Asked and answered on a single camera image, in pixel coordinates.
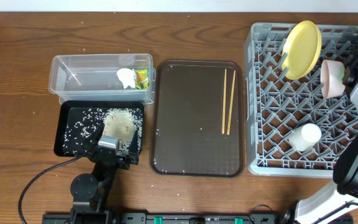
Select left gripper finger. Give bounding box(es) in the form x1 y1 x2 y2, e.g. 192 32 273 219
82 123 104 152
128 129 139 164

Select rice food scraps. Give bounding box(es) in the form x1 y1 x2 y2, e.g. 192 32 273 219
57 108 143 157

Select green snack wrapper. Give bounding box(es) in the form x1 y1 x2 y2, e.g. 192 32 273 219
135 69 149 90

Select white napkin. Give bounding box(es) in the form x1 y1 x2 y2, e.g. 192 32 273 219
117 68 135 89

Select wooden chopstick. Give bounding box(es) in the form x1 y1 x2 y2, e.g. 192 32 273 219
222 68 227 134
227 70 236 135

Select white cup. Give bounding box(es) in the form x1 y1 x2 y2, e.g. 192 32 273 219
288 123 322 152

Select yellow plate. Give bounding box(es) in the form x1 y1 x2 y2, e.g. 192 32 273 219
282 21 322 80

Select pink bowl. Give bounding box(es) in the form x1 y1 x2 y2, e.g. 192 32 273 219
320 60 346 99

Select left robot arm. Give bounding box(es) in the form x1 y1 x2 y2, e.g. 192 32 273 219
66 125 139 224

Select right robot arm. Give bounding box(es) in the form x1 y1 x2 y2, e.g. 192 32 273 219
281 49 358 223

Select black food waste tray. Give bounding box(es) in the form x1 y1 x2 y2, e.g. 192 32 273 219
54 100 144 157

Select clear plastic waste bin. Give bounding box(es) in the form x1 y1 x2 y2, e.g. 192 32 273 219
48 54 155 104

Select grey dishwasher rack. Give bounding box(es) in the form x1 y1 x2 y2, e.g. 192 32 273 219
244 22 358 178

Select dark brown serving tray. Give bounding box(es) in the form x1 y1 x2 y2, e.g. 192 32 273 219
150 60 245 178

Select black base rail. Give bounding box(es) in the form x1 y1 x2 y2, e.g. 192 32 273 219
42 205 295 224

